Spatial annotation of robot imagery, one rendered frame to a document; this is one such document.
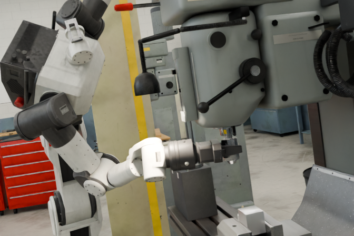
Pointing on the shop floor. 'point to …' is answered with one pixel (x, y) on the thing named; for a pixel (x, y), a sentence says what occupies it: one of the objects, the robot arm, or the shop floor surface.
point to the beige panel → (124, 116)
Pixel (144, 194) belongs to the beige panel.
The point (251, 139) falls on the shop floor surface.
